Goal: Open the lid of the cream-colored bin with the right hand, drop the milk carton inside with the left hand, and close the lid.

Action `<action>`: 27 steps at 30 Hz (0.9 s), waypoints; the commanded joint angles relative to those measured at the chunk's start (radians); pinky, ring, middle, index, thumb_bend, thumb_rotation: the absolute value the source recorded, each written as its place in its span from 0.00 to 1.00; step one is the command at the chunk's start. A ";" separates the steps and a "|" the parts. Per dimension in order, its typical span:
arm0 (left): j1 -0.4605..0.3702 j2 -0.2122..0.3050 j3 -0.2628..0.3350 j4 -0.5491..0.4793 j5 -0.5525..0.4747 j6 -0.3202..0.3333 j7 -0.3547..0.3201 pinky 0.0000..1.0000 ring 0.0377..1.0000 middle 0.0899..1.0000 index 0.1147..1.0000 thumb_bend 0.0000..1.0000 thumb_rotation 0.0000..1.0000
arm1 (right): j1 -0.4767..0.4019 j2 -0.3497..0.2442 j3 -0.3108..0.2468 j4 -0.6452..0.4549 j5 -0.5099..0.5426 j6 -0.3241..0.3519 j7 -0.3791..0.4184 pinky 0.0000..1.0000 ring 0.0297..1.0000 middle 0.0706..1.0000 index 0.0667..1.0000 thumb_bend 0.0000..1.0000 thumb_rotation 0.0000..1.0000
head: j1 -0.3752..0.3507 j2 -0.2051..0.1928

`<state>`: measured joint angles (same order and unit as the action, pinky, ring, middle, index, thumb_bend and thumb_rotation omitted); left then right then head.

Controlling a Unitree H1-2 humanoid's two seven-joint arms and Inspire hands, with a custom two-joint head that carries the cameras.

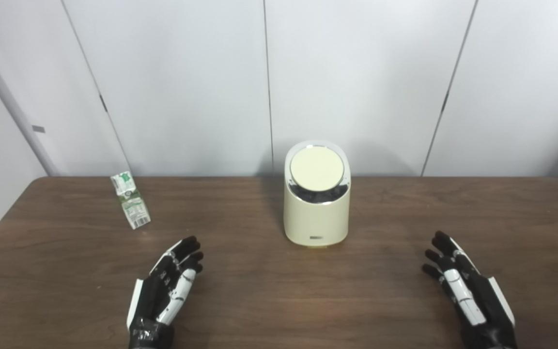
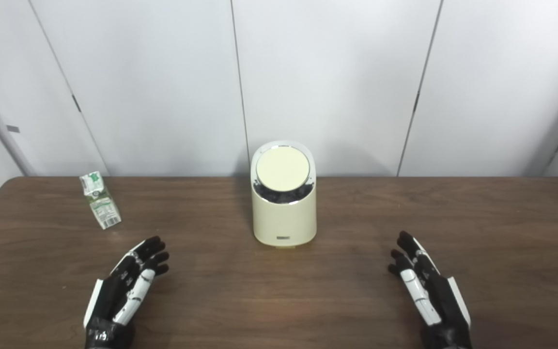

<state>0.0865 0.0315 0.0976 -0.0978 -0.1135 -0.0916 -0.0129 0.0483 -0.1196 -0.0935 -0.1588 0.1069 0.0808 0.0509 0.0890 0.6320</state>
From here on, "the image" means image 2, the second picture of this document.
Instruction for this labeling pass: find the green white milk carton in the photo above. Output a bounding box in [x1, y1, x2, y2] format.
[79, 171, 122, 230]

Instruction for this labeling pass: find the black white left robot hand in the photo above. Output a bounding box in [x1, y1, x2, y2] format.
[84, 236, 170, 349]

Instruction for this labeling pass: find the cream round bin lid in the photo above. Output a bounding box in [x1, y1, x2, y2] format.
[256, 147, 310, 191]

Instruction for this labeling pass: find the cream-colored round bin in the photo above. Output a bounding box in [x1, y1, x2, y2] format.
[250, 141, 317, 249]

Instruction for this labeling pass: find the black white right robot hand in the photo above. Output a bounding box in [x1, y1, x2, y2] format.
[388, 231, 472, 349]

